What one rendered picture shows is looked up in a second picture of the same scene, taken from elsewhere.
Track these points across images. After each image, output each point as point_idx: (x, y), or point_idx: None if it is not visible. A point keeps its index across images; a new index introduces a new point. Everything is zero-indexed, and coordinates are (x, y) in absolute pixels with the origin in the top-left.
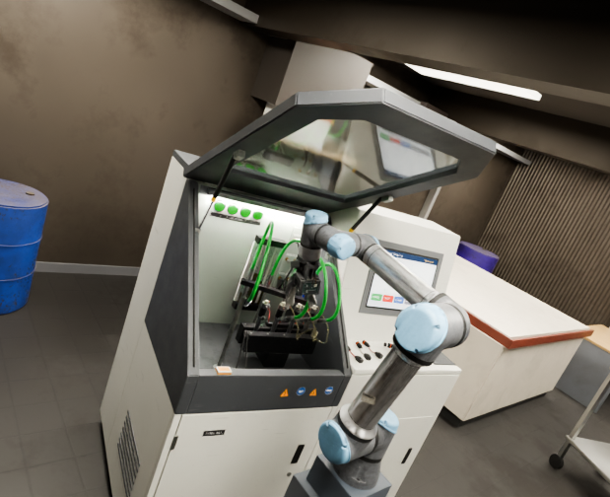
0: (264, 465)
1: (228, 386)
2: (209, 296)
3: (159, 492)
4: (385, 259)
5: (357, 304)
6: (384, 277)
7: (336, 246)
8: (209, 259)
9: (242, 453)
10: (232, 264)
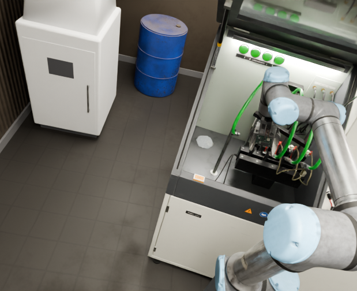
0: (233, 248)
1: (200, 189)
2: (233, 118)
3: (161, 231)
4: (328, 137)
5: None
6: (320, 156)
7: (273, 109)
8: (233, 91)
9: (215, 234)
10: (252, 99)
